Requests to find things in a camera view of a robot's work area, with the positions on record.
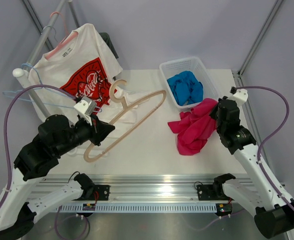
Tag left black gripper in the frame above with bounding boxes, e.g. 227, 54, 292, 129
55, 112, 115, 157

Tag wooden clothes hanger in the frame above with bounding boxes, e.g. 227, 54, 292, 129
83, 79, 167, 163

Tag pink magenta t shirt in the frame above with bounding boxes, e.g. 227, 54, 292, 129
167, 98, 218, 156

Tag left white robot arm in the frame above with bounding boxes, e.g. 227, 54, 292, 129
0, 115, 115, 240

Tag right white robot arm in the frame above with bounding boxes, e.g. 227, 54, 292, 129
210, 97, 294, 239

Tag white coca cola t shirt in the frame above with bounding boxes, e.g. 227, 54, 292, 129
28, 23, 149, 123

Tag dark grey t shirt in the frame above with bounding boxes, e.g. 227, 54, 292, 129
99, 32, 119, 59

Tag blue cloth in basket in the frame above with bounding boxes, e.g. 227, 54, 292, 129
167, 71, 204, 106

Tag white plastic basket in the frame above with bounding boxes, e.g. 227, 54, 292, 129
159, 56, 220, 111

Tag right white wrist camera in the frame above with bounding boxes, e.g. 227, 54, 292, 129
228, 86, 249, 107

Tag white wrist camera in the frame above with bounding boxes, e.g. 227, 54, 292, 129
228, 86, 249, 107
73, 96, 97, 125

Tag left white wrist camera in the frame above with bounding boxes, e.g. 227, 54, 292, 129
73, 96, 97, 125

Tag aluminium mounting rail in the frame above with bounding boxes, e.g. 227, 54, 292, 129
29, 173, 259, 203

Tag blue wire hanger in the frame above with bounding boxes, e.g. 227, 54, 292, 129
2, 62, 103, 113

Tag white slotted cable duct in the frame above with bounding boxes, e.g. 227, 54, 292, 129
60, 202, 217, 213

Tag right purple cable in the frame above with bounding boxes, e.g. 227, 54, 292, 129
233, 85, 294, 222

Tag purple cable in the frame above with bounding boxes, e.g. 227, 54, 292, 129
233, 85, 294, 222
0, 84, 80, 226

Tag pink wire hanger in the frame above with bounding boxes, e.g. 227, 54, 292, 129
45, 11, 78, 60

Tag metal clothes rack rail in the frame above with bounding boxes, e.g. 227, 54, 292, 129
12, 0, 58, 117

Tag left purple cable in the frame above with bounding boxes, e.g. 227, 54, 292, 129
0, 84, 80, 226

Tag grey wire hanger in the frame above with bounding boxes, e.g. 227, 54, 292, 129
43, 24, 60, 43

